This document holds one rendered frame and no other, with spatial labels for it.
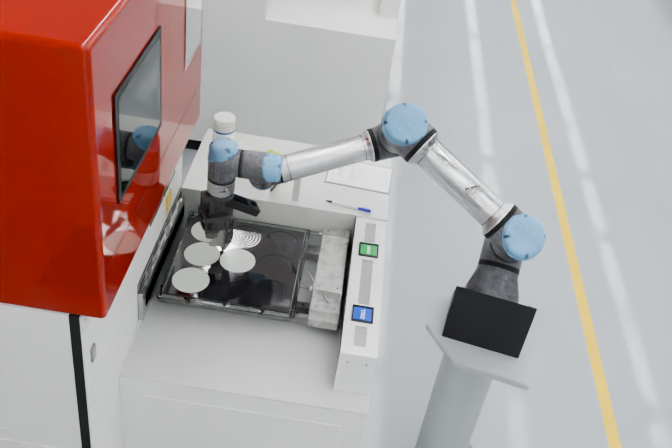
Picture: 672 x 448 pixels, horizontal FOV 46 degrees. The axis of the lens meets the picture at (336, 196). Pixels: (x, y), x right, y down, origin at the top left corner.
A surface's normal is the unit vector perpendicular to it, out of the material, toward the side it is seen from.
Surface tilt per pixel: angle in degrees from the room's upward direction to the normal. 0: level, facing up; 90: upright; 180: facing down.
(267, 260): 0
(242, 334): 0
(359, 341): 0
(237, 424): 90
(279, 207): 90
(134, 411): 90
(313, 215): 90
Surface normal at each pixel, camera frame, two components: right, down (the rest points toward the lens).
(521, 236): 0.15, -0.06
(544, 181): 0.13, -0.80
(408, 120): -0.04, -0.25
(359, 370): -0.09, 0.58
